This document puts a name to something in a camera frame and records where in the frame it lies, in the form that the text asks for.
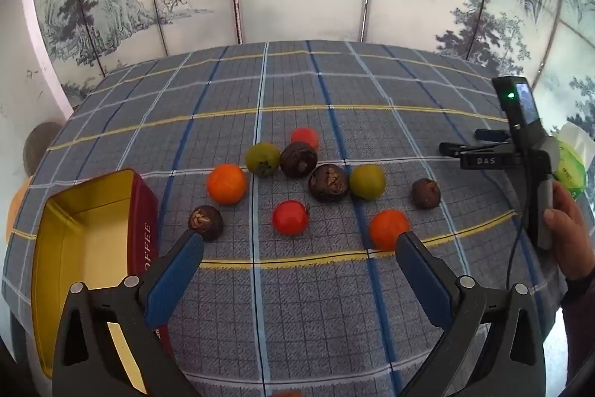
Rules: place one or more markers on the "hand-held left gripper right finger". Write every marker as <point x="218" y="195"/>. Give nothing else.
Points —
<point x="420" y="273"/>

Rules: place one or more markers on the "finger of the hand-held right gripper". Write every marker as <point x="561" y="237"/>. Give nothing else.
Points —
<point x="483" y="160"/>
<point x="492" y="135"/>

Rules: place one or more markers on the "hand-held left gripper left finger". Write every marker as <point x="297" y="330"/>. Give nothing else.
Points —
<point x="179" y="273"/>

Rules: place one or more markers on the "dark passion fruit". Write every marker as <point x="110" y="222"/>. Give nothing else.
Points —
<point x="298" y="160"/>
<point x="205" y="222"/>
<point x="328" y="182"/>
<point x="426" y="193"/>

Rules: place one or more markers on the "orange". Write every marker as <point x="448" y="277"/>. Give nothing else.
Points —
<point x="386" y="227"/>
<point x="226" y="184"/>

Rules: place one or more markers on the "red and gold tin box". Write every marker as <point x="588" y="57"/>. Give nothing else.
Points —
<point x="79" y="239"/>

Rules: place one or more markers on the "green persimmon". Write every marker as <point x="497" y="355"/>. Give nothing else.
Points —
<point x="367" y="181"/>
<point x="260" y="157"/>

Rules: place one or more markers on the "red tomato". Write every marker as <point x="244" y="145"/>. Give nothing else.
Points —
<point x="290" y="217"/>
<point x="306" y="135"/>

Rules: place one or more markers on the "person's right forearm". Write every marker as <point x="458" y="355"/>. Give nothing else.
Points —
<point x="581" y="322"/>

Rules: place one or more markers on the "person's right hand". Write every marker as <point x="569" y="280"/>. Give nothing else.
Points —
<point x="571" y="239"/>

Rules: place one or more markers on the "green tissue packet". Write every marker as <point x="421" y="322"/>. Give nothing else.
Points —
<point x="571" y="164"/>

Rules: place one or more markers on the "blue plaid tablecloth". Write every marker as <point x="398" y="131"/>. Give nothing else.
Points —
<point x="297" y="308"/>

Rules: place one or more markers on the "orange plastic stool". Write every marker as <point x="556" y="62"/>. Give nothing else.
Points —
<point x="17" y="206"/>

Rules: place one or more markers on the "grey millstone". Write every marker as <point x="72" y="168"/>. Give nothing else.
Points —
<point x="39" y="146"/>

